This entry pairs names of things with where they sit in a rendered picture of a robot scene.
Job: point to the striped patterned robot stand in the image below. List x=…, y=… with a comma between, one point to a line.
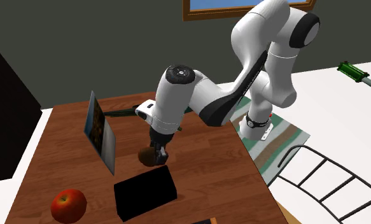
x=275, y=145

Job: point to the upright picture panel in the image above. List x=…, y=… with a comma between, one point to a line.
x=100, y=131

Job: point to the brown round fruit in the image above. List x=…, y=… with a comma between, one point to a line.
x=145, y=157

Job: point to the red apple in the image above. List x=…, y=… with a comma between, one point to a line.
x=68, y=206

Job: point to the black box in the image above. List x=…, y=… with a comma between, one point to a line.
x=145, y=194

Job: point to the brown wooden table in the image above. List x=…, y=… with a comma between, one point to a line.
x=64, y=145

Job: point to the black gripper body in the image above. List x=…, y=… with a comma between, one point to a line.
x=160, y=137

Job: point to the dark cabinet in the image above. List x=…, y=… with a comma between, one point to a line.
x=5, y=118

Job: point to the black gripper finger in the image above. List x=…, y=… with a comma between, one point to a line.
x=162, y=154

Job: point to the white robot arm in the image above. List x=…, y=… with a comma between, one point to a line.
x=266, y=77

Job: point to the green cylinder tool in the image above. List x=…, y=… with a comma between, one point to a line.
x=352, y=72

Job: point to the dark book with orange edge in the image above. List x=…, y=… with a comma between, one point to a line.
x=205, y=221

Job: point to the wooden framed window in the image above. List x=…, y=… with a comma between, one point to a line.
x=216, y=9

